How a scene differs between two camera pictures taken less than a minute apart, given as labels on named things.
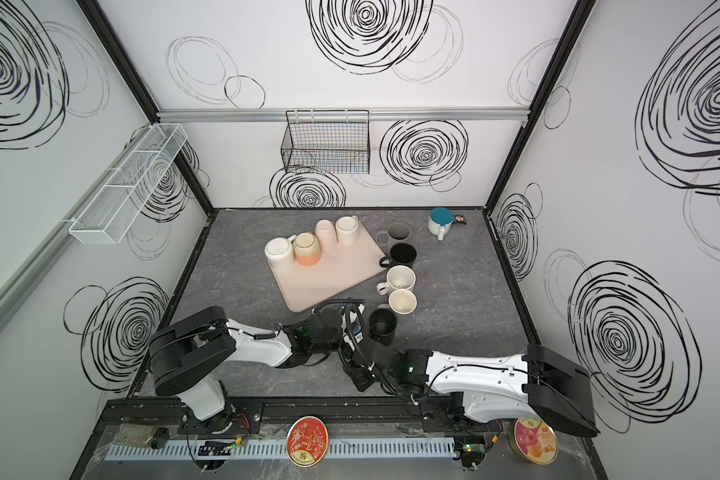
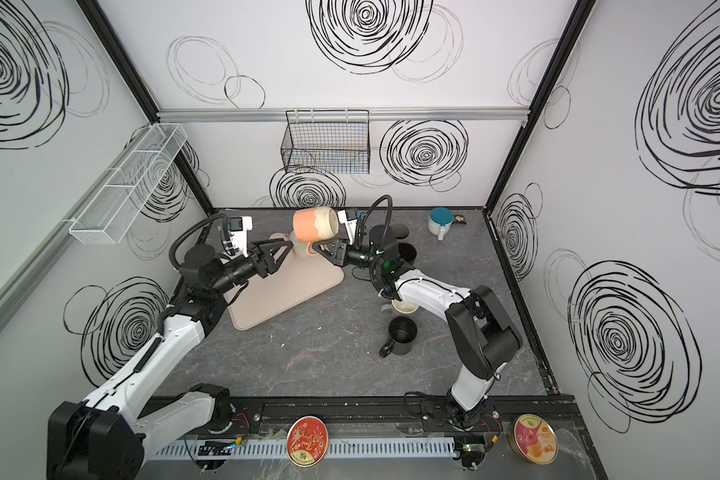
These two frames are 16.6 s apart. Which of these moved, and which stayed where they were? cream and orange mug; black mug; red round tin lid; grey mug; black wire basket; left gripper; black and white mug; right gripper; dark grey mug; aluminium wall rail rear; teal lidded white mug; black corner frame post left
Moved: right gripper; cream and orange mug; left gripper; black mug
Stayed: red round tin lid; grey mug; teal lidded white mug; aluminium wall rail rear; black corner frame post left; black and white mug; dark grey mug; black wire basket
